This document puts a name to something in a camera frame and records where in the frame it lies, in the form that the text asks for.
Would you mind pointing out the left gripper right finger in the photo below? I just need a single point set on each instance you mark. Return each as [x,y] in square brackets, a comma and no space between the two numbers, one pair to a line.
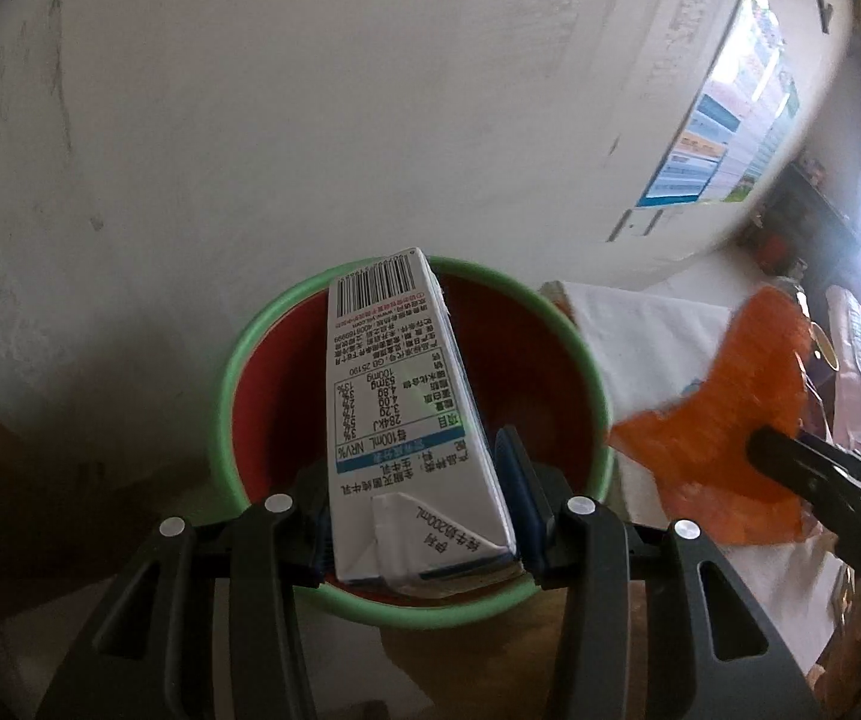
[657,623]

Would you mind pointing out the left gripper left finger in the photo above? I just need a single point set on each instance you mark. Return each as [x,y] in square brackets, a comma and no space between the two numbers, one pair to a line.
[200,624]

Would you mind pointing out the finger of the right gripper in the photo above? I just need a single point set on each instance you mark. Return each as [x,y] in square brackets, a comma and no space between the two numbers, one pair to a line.
[827,478]

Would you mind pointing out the orange snack bag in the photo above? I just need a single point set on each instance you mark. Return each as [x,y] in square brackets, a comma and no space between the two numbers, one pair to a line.
[696,448]

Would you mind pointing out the white milk carton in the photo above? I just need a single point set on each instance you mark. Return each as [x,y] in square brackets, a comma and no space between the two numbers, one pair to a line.
[415,502]

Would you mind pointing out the white table cloth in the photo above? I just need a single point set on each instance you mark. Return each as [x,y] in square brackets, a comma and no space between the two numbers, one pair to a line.
[650,350]

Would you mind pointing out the dark shelf with items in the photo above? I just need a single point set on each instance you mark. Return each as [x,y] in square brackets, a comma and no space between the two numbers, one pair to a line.
[803,235]

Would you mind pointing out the white wall socket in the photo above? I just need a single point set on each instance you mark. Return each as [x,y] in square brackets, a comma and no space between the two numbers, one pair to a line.
[636,222]

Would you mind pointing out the colourful wall poster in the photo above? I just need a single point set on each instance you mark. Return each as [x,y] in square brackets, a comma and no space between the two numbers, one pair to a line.
[741,115]

